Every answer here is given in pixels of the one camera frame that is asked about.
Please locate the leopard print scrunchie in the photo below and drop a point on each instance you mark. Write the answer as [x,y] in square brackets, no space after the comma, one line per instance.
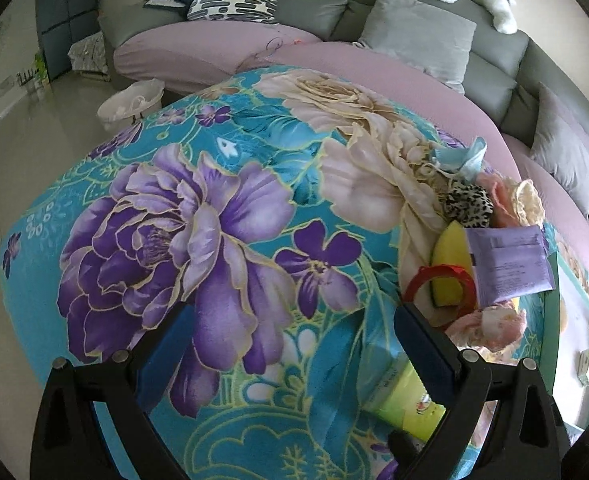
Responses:
[467,205]

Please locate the patterned storage box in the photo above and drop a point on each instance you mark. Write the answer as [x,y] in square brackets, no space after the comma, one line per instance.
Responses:
[90,57]

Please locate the cream scrunchie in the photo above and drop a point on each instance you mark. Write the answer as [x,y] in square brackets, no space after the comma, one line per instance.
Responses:
[529,205]

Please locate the grey sofa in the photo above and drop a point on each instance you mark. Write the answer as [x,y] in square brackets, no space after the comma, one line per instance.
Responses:
[324,5]

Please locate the mauve sofa cover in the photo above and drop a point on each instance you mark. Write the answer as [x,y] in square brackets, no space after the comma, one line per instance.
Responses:
[199,50]

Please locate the dark blue cabinet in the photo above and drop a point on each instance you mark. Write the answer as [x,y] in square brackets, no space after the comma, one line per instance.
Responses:
[67,10]

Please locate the white basket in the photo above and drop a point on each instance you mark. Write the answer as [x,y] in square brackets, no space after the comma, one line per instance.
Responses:
[129,105]

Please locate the green tissue pack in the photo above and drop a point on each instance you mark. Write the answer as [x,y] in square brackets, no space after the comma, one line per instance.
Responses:
[399,390]

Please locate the yellow sponge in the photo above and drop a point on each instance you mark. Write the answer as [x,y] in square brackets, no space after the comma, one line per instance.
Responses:
[452,250]

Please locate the pink floral scrunchie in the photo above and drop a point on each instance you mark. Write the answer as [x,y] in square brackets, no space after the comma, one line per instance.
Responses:
[489,327]

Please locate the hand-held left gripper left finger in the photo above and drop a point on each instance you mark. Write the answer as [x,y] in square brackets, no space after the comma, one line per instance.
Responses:
[169,347]

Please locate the blue face mask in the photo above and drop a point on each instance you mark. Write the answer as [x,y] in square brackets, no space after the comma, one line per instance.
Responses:
[467,160]

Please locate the grey and lilac pillow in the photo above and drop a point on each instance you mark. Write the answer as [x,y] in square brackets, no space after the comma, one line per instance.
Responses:
[561,150]

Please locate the purple packet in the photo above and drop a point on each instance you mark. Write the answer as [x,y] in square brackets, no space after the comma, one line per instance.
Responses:
[511,265]

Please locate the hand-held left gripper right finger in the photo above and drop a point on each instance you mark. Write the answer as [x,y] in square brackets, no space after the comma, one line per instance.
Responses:
[419,350]

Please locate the plain grey pillow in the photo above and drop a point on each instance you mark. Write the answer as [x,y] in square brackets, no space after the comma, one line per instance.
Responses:
[417,40]

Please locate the floral teal blanket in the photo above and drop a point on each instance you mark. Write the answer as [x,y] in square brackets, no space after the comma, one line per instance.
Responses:
[224,160]

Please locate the teal box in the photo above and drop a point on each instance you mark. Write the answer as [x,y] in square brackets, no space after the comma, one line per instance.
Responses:
[574,340]

